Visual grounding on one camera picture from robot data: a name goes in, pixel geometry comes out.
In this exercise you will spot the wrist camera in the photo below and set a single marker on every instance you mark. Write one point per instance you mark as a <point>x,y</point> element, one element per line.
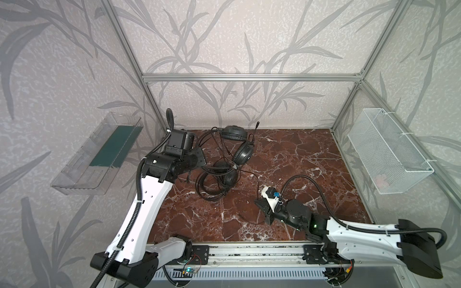
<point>273,198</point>
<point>181,139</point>

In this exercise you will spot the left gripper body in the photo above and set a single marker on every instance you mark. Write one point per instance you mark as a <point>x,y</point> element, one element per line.
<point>196,158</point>

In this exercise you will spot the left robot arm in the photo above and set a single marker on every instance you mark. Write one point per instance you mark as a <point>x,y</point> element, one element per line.
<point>155,177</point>

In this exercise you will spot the black headphones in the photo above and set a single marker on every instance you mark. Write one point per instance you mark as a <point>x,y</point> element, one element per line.
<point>216,181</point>
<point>235,144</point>

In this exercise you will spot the white wire mesh basket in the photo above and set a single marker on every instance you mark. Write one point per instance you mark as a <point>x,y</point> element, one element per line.
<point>384,148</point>

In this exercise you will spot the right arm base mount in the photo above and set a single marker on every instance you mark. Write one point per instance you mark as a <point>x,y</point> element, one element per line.
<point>323,254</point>

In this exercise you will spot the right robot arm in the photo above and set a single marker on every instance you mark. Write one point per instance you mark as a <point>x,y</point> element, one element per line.
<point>335,241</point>

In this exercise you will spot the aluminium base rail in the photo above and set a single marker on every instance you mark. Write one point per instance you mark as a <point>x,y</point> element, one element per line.
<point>252,253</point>

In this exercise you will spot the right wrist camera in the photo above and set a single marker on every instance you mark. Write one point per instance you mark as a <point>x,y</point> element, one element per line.
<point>273,198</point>

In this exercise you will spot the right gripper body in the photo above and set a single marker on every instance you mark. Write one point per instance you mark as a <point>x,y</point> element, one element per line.
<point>269,212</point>

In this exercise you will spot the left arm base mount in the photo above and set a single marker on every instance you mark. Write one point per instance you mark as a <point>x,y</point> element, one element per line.
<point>195,255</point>

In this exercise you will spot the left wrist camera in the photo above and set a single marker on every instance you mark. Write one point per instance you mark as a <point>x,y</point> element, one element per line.
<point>181,139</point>

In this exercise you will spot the clear plastic wall bin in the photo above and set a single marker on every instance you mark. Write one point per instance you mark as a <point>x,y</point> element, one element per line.
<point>94,167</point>

